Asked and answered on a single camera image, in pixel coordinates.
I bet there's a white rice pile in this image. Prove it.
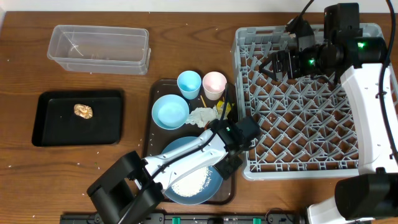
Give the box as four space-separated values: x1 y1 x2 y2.
172 167 211 197

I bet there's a light blue bowl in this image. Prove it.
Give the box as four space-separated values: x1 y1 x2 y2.
151 95 190 130

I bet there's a brown serving tray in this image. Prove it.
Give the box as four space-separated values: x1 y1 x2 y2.
142 79 236 205

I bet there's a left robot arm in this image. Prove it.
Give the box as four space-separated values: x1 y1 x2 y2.
87 116 261 223

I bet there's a grey dishwasher rack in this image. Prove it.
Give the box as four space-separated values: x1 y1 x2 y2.
232 26 397 180

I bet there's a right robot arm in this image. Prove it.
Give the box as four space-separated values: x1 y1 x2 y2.
259 2 397 223

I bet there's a yellow green snack wrapper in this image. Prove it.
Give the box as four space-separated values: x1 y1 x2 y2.
216 101 234 119

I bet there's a black plastic tray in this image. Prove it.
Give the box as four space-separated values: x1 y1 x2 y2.
32 90 124 147

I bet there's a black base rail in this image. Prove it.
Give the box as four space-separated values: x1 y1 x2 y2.
59 212 307 224

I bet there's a clear plastic bin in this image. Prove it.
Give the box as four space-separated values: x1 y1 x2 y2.
47 25 151 75

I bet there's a dark blue plate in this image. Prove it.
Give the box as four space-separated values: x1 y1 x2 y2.
160 136 224 206

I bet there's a wooden chopstick left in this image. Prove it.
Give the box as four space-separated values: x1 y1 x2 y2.
200 95 207 108

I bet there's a light blue cup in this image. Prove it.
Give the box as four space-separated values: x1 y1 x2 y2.
177 70 201 100

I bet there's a brown mushroom scrap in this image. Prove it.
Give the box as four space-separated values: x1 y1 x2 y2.
73 104 93 119

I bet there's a pink cup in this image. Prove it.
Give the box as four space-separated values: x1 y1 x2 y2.
202 72 227 100

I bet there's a crumpled white tissue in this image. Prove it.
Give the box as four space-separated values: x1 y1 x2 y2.
185 108 218 128

